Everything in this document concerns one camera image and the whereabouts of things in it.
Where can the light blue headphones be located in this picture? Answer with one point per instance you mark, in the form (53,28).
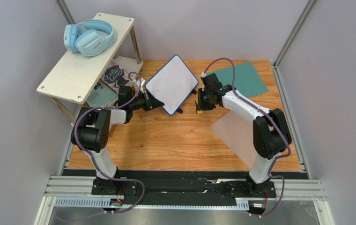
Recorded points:
(90,38)

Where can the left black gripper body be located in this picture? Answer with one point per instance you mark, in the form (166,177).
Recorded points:
(141,102)

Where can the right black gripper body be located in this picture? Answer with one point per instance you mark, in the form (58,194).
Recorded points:
(201,100)

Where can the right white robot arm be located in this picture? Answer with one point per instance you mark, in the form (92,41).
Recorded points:
(270,132)

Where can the dark floral book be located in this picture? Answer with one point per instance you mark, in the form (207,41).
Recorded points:
(115,76)

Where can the white two-tier shelf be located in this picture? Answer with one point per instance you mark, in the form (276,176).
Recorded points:
(74,76)

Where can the teal book under shelf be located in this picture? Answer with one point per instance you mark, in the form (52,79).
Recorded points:
(102,95)

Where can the teal mat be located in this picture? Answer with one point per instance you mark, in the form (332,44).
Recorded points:
(247,80)

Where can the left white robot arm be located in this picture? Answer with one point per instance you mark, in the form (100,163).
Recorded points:
(91,133)

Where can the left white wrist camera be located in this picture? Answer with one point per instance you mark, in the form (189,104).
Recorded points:
(138,86)

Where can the pinkish grey mat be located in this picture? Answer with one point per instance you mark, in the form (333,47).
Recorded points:
(237,134)

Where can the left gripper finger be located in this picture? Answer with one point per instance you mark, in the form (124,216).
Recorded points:
(150,100)
(154,103)

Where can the blue framed whiteboard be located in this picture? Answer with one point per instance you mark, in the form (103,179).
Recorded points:
(172,84)

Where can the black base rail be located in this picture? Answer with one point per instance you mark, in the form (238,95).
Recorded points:
(183,188)

